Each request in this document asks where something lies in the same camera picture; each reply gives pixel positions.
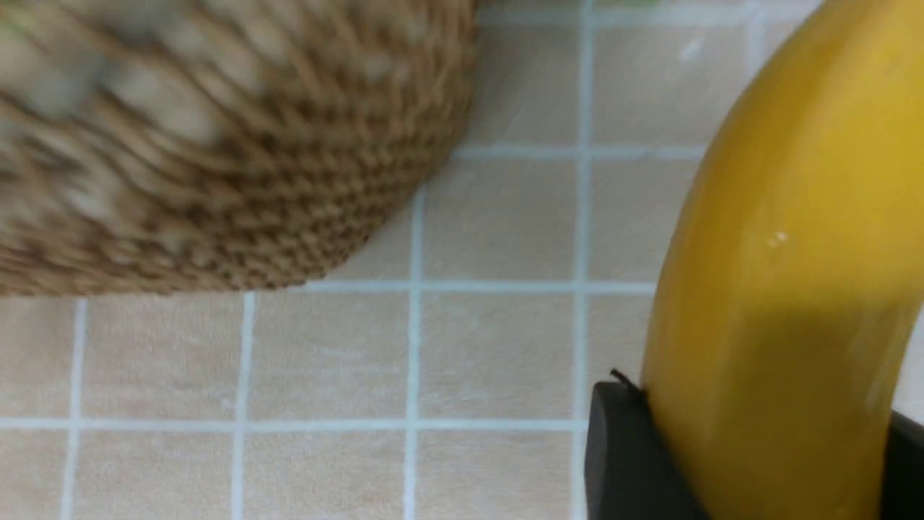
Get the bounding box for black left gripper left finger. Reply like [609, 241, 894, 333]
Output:
[585, 370, 709, 519]

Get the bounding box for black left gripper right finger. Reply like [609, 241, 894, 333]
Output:
[880, 411, 924, 520]

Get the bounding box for yellow toy banana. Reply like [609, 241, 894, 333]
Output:
[642, 1, 923, 519]

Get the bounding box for beige checked tablecloth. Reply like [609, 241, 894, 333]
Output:
[0, 0, 924, 520]

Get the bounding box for woven wicker basket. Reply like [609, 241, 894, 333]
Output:
[1, 1, 479, 297]

